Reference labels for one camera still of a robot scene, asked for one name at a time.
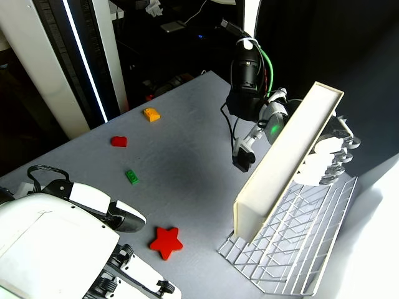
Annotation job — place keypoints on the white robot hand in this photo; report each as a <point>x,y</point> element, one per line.
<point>327,149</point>
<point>56,243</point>

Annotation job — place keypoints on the beige book with black characters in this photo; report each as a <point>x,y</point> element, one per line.
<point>280,162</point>

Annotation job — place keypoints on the green toy brick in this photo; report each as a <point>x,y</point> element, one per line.
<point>132,177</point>

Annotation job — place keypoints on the red star block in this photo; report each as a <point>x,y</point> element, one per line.
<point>166,243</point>

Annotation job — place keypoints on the red toy brick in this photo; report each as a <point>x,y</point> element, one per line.
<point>119,141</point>

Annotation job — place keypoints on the grey table cloth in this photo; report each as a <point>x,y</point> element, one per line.
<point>187,187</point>

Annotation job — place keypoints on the white upright panel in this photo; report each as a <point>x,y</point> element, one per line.
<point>251,18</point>

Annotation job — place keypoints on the orange toy brick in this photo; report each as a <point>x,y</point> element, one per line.
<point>151,115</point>

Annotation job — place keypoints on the white cabinet with black strip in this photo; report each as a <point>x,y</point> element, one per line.
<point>37,62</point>

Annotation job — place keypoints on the grey phone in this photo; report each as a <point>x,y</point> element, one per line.
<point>172,27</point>

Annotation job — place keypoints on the crumpled white paper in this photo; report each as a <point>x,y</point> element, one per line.
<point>154,9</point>

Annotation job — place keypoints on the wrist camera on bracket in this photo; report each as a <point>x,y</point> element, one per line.
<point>244,159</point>

